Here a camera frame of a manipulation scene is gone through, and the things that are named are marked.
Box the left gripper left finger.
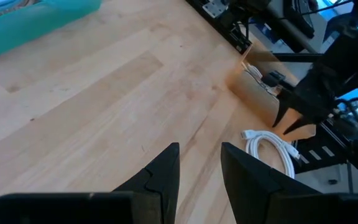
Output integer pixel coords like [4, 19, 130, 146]
[112, 142, 180, 224]

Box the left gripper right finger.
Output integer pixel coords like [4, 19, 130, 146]
[221, 142, 320, 224]

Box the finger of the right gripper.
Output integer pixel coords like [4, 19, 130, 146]
[283, 116, 310, 135]
[272, 98, 291, 128]

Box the white short cable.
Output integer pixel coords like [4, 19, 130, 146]
[242, 60, 284, 96]

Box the translucent green plastic bin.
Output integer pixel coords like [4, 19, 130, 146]
[0, 0, 103, 57]

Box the beige cable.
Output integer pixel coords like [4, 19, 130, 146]
[0, 0, 42, 18]

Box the translucent orange plastic bin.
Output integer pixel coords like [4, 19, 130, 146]
[227, 43, 318, 141]

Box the grey metal mounting plate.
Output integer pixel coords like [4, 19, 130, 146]
[202, 0, 229, 18]

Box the black aluminium table frame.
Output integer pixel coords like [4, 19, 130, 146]
[185, 0, 358, 175]

